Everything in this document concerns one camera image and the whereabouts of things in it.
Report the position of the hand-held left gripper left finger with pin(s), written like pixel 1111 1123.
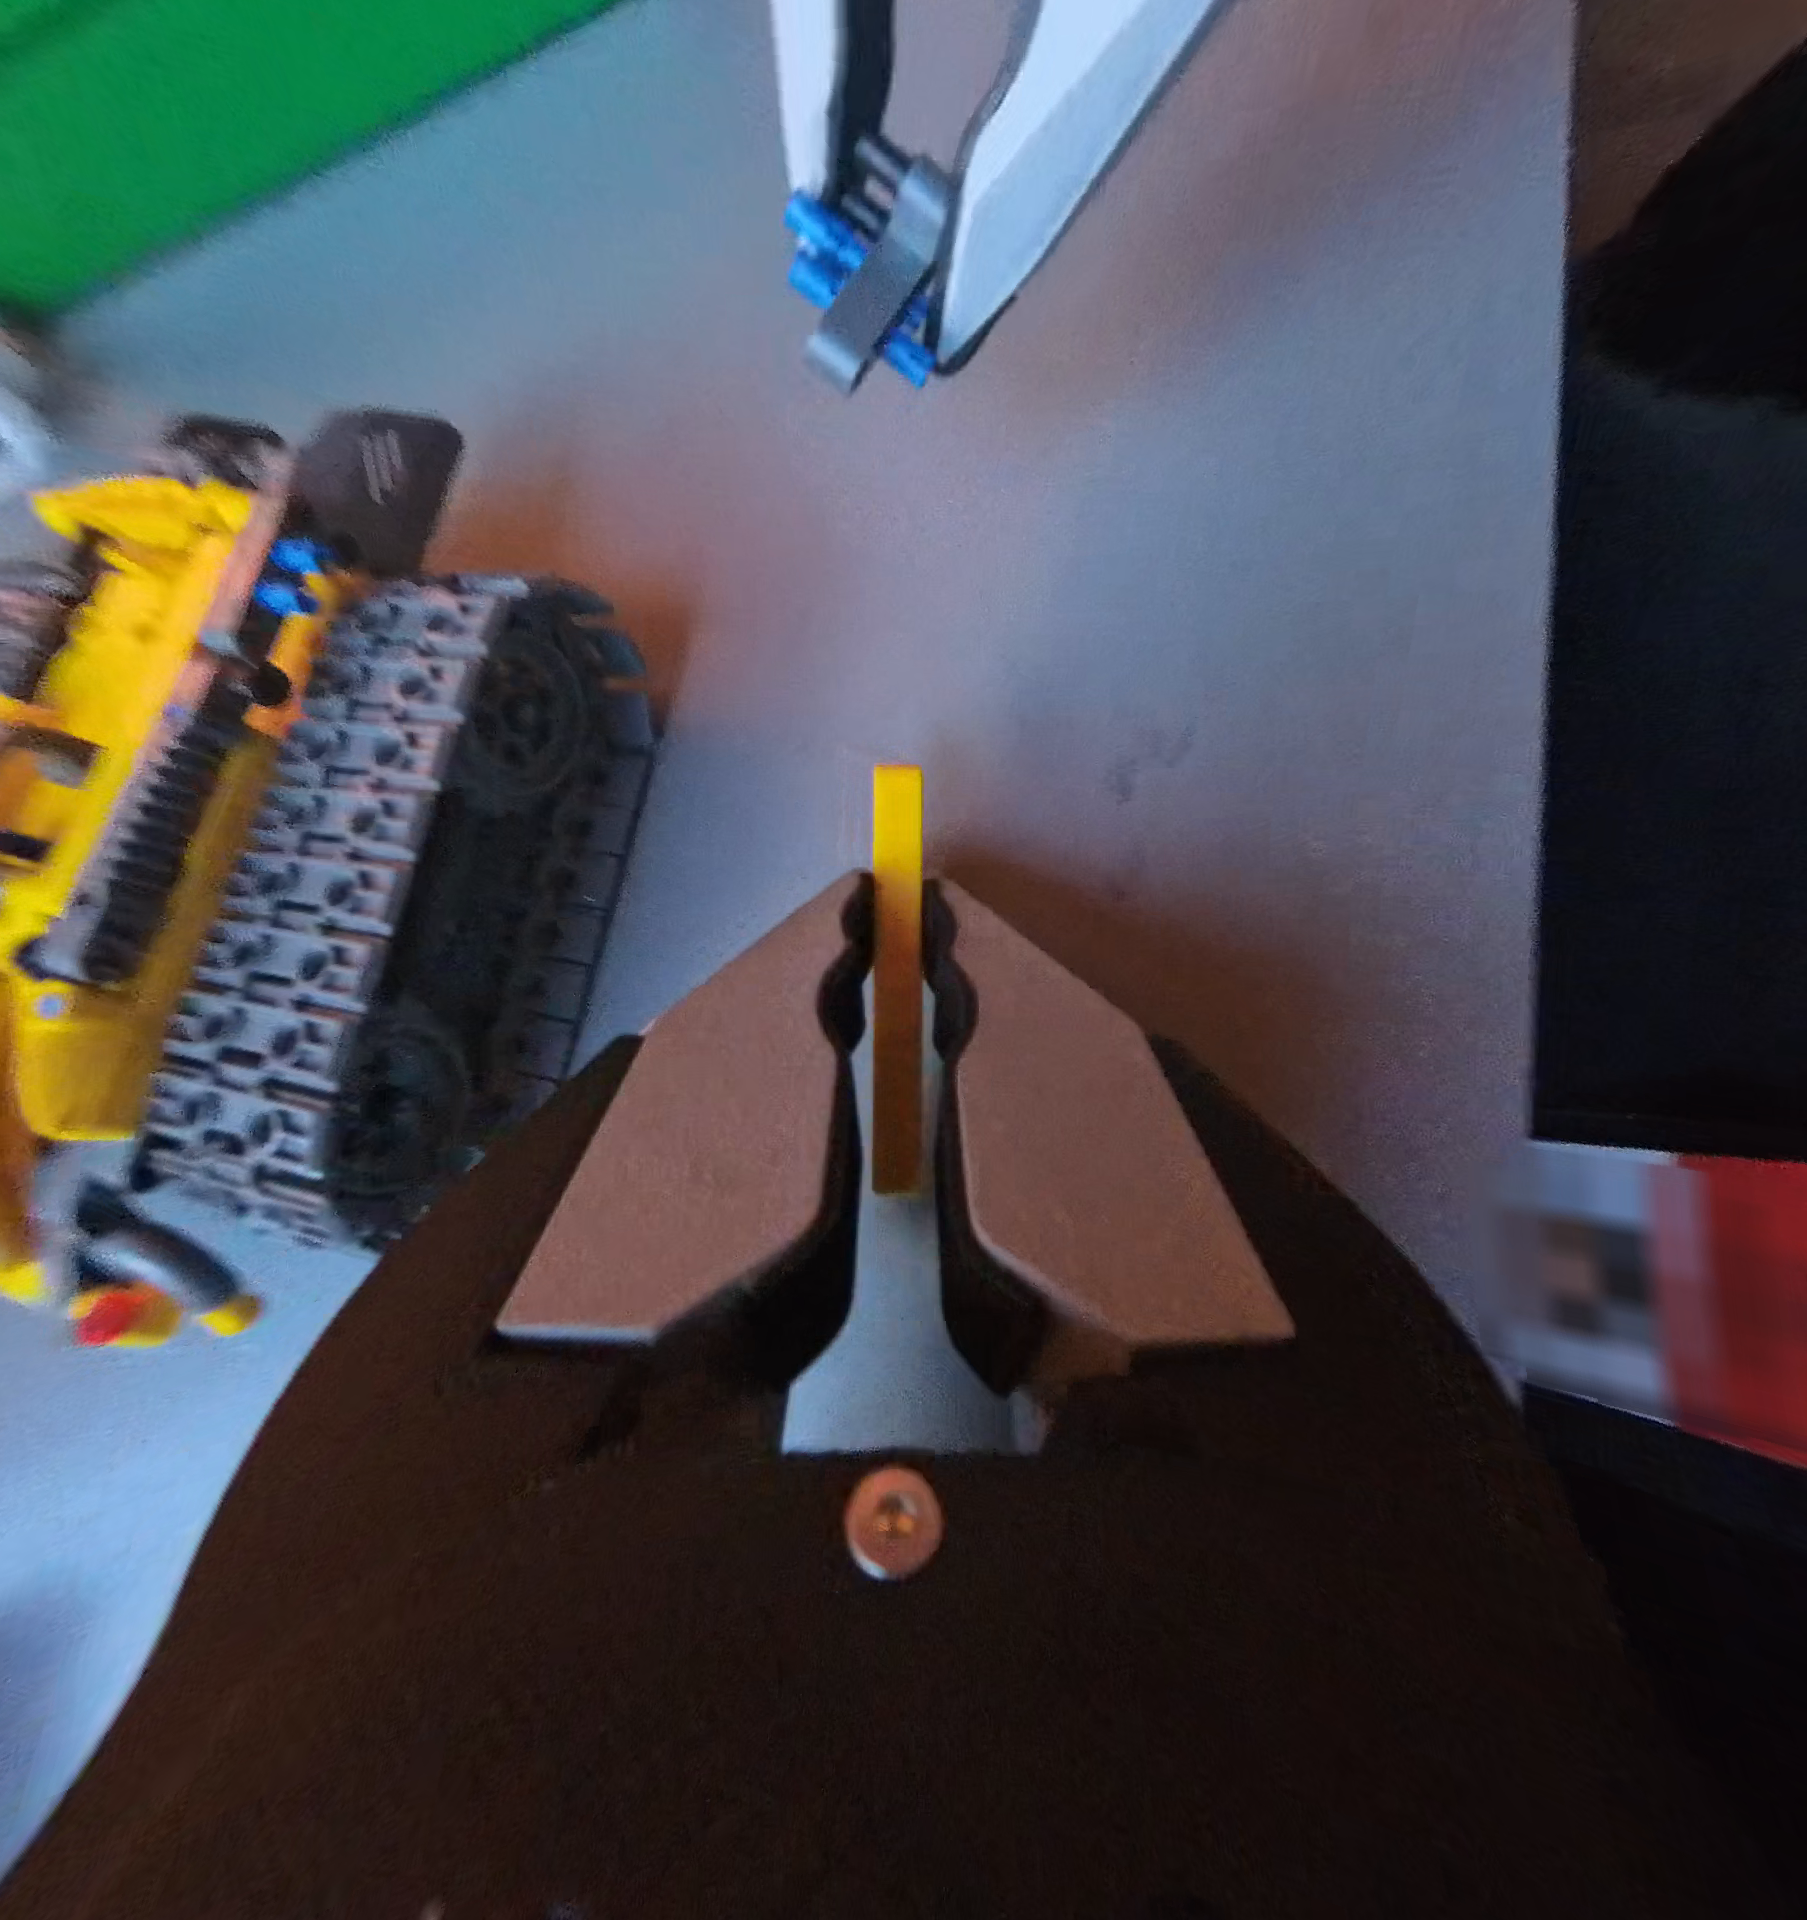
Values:
pixel 677 1186

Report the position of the grey toy beam blue pins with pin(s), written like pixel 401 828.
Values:
pixel 890 278

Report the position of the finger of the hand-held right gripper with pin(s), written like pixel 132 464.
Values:
pixel 1053 136
pixel 814 89

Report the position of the grey desk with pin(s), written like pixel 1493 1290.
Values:
pixel 1145 599

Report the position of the long yellow toy beam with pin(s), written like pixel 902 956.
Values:
pixel 897 973

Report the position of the yellow toy tracked robot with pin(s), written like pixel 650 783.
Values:
pixel 168 840

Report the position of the green plastic bin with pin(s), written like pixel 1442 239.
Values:
pixel 168 119

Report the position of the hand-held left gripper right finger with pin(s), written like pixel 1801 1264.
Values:
pixel 1114 1186

